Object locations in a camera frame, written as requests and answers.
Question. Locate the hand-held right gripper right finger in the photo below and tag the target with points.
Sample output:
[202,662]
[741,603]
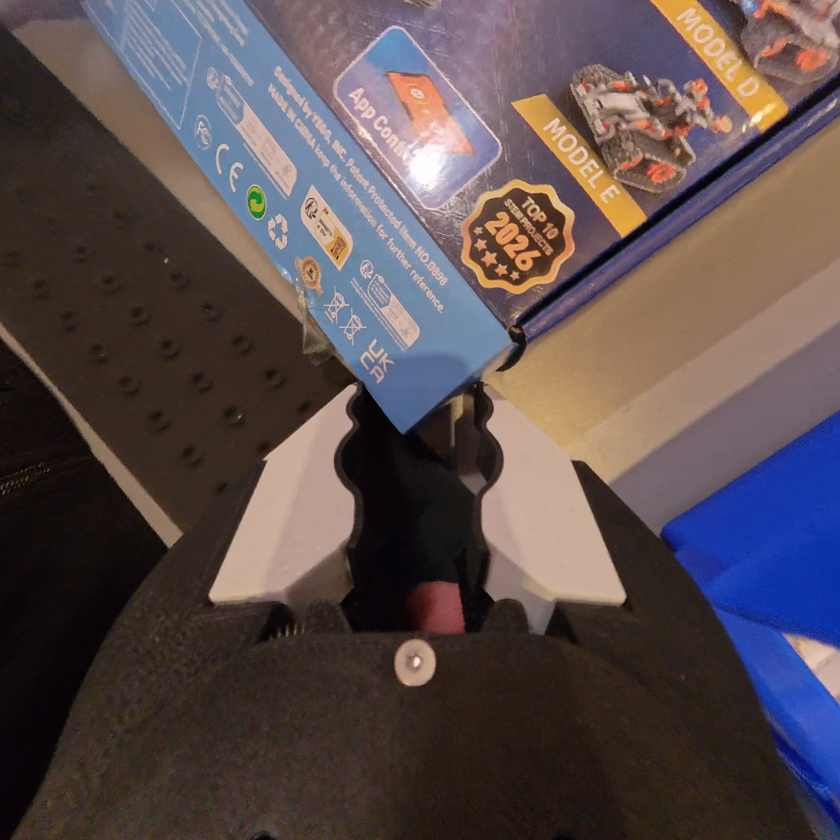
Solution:
[551,525]

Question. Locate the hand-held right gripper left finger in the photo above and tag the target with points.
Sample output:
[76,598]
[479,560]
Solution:
[289,525]

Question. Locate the blue plastic bin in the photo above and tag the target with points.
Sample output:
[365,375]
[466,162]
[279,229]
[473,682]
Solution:
[774,525]

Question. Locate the blue toy set box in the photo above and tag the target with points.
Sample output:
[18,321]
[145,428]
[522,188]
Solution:
[459,131]

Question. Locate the person's right hand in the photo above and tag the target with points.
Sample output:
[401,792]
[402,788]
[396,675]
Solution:
[433,607]

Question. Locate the black perforated mat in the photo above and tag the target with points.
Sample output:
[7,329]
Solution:
[131,295]

